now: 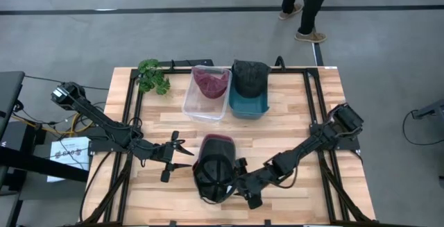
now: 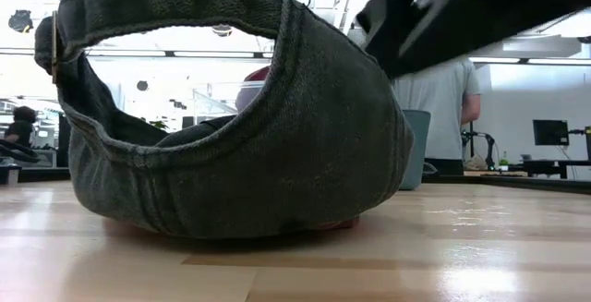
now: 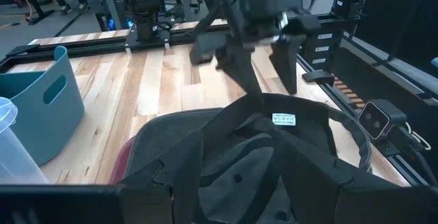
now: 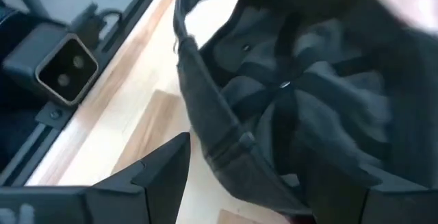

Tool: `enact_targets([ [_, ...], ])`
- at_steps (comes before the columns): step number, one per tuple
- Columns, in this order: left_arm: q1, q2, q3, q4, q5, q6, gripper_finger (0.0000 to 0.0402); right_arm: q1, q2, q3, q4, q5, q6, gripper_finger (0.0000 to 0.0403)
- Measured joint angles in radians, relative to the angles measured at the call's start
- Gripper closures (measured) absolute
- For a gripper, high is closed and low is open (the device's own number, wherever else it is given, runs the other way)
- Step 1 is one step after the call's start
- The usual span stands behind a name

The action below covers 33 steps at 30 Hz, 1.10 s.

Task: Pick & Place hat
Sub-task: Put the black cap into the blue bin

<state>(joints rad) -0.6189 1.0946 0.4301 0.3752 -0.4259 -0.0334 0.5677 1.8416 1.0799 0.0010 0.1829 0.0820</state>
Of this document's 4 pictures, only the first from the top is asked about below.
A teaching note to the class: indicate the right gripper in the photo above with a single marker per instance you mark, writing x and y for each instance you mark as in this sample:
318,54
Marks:
253,183

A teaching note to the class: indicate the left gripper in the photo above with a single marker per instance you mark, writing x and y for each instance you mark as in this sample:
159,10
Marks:
168,154

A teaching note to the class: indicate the black baseball cap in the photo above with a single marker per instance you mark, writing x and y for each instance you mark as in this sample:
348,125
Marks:
249,79
213,171

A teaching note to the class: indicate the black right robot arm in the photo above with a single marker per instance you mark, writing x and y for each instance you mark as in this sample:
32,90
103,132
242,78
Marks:
312,143

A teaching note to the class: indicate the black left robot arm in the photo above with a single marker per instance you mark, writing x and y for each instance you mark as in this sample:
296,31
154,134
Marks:
100,119

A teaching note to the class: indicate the black table edge clamp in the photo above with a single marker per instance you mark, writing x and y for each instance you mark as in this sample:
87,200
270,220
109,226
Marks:
172,223
267,222

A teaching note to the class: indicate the clear plastic bin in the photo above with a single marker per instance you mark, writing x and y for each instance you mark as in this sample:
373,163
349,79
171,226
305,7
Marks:
204,110

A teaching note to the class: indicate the teal plastic bin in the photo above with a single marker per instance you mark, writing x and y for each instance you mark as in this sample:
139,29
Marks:
248,107

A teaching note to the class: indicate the green artificial plant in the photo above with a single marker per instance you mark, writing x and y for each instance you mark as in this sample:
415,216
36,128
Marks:
152,77

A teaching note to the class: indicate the white printed paper sheet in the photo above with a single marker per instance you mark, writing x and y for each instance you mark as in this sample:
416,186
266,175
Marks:
66,161

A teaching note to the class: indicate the black equipment stand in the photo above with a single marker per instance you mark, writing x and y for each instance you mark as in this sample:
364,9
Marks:
41,164

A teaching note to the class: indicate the dark grey side table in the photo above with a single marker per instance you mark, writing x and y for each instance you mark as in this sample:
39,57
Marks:
8,95

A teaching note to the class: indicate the person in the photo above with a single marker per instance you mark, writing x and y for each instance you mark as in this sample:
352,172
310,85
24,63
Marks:
314,5

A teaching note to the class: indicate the grey furniture leg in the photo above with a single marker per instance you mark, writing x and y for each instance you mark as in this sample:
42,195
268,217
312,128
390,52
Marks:
431,108

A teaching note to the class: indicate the black aluminium rig frame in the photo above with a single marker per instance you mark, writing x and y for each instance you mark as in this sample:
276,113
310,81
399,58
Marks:
295,70

